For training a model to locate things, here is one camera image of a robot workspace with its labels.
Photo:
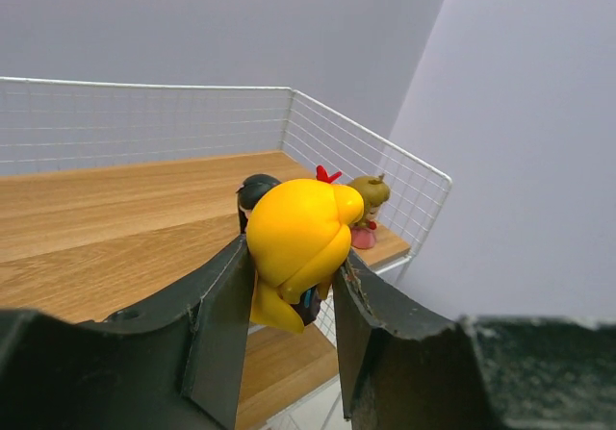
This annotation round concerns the yellow haired doll toy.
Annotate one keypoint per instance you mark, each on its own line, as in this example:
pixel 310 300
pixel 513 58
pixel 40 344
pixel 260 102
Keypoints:
pixel 298 235

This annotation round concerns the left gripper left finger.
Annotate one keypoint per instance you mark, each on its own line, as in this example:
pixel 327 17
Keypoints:
pixel 173 360

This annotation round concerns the blonde pink dress doll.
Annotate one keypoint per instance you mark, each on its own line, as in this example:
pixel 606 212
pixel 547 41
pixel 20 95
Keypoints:
pixel 375 192

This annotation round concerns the white wire wooden shelf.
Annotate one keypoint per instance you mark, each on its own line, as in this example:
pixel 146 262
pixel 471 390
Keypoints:
pixel 111 192

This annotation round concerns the black haired doll toy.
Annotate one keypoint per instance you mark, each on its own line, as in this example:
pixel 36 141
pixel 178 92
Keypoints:
pixel 252 189

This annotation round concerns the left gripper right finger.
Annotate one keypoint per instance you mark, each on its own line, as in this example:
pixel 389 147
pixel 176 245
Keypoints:
pixel 402 366

